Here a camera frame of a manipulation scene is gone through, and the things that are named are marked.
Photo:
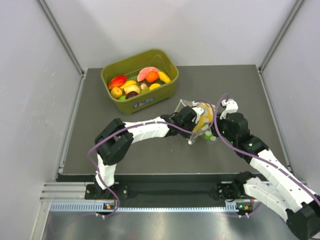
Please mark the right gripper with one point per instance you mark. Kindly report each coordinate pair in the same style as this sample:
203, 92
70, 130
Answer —
214, 130

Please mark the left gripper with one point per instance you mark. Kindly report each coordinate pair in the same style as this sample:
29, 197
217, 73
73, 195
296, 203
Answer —
192, 124

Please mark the polka dot zip bag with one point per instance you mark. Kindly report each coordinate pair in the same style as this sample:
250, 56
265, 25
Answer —
192, 139

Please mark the fake red mango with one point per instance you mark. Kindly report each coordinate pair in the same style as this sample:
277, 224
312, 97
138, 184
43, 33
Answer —
117, 81

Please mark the fake green fruit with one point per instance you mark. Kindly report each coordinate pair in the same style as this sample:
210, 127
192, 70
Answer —
208, 136

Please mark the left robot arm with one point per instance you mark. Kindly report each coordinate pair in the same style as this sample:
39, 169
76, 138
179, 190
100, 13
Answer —
112, 144

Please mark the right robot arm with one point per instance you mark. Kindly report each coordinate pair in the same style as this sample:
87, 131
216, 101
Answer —
288, 197

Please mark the fake yellow pepper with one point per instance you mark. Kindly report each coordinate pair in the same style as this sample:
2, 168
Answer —
154, 86

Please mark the fake banana in tub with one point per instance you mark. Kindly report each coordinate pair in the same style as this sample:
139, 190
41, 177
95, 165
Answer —
164, 77

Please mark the fake mushroom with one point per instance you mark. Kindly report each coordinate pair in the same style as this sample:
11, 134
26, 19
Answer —
143, 86

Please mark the fake dark red plum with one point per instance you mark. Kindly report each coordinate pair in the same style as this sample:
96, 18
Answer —
131, 94

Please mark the fake watermelon slice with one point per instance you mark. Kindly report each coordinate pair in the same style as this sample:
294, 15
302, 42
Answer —
142, 73

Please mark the fake yellow pear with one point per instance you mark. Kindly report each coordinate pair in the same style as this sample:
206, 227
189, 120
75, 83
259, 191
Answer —
132, 88

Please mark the fake small banana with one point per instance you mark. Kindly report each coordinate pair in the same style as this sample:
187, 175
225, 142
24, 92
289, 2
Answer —
128, 83

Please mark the fake lime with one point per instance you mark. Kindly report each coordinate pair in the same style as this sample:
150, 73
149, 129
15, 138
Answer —
122, 98

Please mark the fake orange persimmon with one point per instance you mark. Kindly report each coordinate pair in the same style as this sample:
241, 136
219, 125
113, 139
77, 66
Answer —
116, 92

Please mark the olive green plastic tub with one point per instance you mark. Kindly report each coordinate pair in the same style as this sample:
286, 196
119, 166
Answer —
130, 67

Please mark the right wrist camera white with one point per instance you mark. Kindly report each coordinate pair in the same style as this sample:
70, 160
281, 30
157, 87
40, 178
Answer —
230, 106

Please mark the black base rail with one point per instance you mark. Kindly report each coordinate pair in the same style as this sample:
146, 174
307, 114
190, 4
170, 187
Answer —
172, 188

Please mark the grey cable duct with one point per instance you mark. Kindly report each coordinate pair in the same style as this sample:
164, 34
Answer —
104, 207

